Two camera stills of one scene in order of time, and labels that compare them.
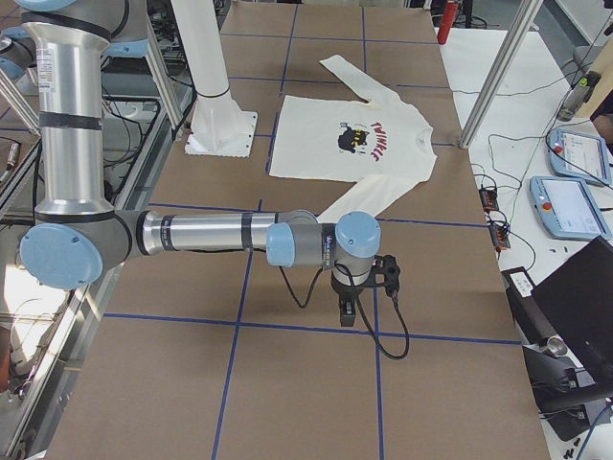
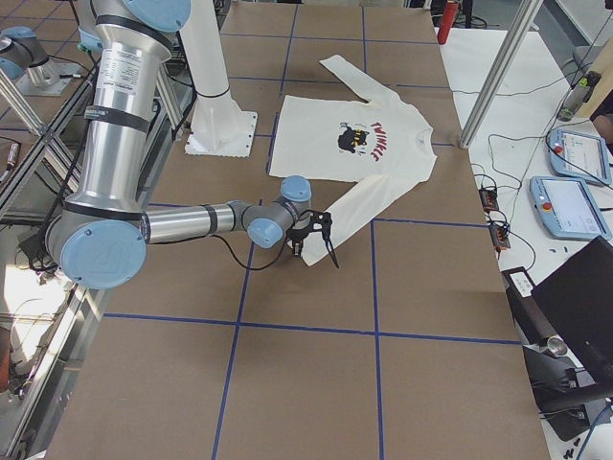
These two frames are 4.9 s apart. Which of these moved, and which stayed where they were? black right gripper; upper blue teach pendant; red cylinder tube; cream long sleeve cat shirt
Moved: black right gripper
Stayed: upper blue teach pendant; cream long sleeve cat shirt; red cylinder tube
